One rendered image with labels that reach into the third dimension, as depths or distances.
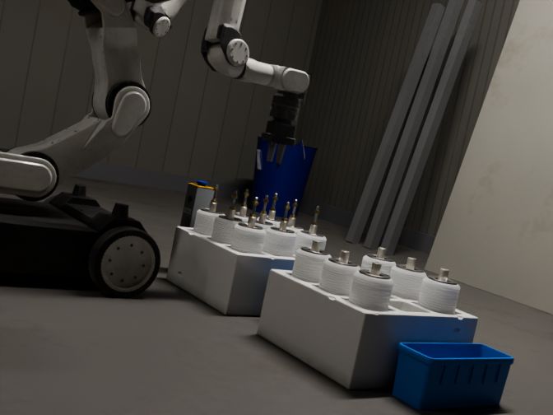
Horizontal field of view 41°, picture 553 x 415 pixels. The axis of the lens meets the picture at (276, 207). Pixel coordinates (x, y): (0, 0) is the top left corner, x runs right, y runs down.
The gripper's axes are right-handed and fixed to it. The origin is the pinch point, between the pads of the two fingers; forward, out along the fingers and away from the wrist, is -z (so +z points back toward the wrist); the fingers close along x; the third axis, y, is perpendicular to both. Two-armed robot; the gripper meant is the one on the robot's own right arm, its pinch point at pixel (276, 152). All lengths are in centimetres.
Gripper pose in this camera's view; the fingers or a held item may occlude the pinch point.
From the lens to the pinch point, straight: 232.2
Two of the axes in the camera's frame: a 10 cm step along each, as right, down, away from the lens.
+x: 7.8, 1.1, 6.2
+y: -5.9, -1.9, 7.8
